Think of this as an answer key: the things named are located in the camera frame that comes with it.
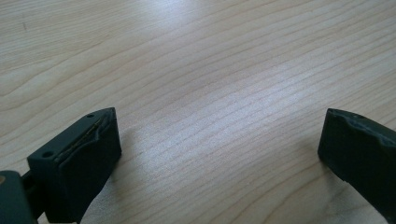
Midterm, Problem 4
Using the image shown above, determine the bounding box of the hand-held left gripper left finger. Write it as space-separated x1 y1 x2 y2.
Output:
26 106 122 224

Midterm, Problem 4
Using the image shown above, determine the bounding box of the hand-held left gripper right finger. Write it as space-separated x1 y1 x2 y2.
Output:
317 107 396 224

